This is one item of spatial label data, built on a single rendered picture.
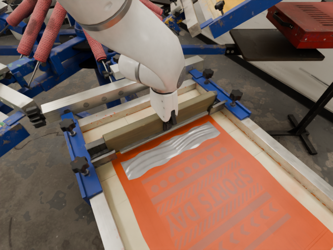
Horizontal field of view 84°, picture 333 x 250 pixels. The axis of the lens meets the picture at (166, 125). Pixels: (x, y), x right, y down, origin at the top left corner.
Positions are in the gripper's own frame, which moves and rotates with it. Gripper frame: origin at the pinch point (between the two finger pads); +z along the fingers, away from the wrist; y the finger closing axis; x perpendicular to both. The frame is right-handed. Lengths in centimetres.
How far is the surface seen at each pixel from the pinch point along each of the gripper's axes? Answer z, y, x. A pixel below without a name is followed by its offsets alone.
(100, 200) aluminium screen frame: 2.2, 13.5, -27.2
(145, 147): 5.9, 2.2, -8.8
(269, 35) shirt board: 8, -37, 101
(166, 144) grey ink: 5.6, 5.2, -2.2
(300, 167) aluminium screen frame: 2.6, 34.0, 26.4
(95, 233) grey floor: 101, -12, -51
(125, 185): 5.8, 11.4, -20.2
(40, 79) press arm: 9, -64, -36
